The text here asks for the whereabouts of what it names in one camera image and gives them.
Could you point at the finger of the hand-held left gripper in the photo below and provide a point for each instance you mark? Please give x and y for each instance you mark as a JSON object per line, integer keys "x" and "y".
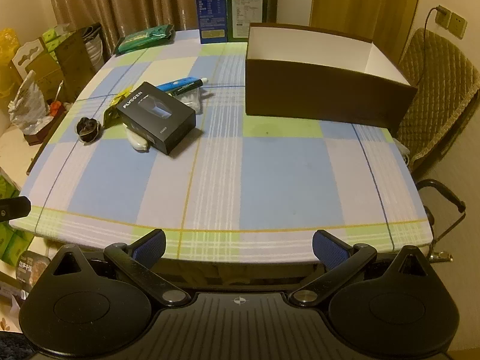
{"x": 15, "y": 208}

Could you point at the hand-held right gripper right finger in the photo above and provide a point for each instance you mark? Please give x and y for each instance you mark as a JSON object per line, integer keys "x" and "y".
{"x": 330, "y": 249}

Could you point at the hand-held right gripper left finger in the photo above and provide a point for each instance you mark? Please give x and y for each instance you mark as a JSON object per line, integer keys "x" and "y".
{"x": 150, "y": 248}

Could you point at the white toothbrush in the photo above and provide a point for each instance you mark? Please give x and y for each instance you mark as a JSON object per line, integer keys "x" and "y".
{"x": 137, "y": 142}

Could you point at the dark velvet scrunchie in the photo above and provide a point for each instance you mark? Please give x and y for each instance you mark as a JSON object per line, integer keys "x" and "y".
{"x": 88, "y": 128}

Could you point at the black product box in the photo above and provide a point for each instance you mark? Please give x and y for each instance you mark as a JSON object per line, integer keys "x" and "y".
{"x": 157, "y": 120}

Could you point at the yellow pouch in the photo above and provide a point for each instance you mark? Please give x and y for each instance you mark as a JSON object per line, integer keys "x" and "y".
{"x": 111, "y": 115}

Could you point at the clear floss pick box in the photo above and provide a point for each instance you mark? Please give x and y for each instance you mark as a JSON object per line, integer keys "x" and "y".
{"x": 193, "y": 100}

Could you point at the blue toothpaste tube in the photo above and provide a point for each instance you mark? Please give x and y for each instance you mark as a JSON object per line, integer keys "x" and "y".
{"x": 180, "y": 83}

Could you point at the stack of green packets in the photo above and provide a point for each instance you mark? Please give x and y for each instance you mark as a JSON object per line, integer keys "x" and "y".
{"x": 13, "y": 240}

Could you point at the dark food package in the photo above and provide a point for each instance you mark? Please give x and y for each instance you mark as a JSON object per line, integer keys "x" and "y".
{"x": 32, "y": 268}

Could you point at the dark wooden base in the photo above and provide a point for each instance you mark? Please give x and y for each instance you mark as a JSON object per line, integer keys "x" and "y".
{"x": 45, "y": 129}

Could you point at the silver foil bag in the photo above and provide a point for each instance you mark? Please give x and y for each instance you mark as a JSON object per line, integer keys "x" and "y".
{"x": 28, "y": 101}

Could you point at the small orange item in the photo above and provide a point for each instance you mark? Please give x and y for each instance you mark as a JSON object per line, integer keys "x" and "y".
{"x": 55, "y": 108}

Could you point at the cardboard box with white cut-out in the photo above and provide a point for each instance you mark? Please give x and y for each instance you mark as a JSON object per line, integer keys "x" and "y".
{"x": 35, "y": 67}

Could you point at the yellow plastic bag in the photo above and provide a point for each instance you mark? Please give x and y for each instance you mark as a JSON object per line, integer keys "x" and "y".
{"x": 7, "y": 63}

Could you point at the plain brown cardboard box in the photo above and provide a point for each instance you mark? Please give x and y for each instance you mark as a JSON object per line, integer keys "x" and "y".
{"x": 75, "y": 63}

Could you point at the green tissue packs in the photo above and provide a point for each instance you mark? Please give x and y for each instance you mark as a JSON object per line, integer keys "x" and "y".
{"x": 56, "y": 37}

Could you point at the quilted chair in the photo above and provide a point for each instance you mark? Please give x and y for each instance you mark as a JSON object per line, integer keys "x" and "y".
{"x": 438, "y": 82}

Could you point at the green packet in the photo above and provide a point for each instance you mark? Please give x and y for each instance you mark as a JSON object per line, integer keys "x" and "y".
{"x": 144, "y": 37}

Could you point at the blue carton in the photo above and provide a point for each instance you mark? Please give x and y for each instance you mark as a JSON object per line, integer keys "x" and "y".
{"x": 212, "y": 7}

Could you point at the green carton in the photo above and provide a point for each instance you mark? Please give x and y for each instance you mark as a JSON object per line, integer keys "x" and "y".
{"x": 247, "y": 11}

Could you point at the charger plug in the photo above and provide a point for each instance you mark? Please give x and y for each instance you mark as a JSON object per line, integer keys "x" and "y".
{"x": 441, "y": 10}

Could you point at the black metal frame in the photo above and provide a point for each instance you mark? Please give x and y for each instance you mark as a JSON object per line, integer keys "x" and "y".
{"x": 452, "y": 198}

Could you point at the wall socket plate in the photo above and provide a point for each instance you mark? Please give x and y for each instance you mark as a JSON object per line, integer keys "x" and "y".
{"x": 458, "y": 25}
{"x": 442, "y": 18}

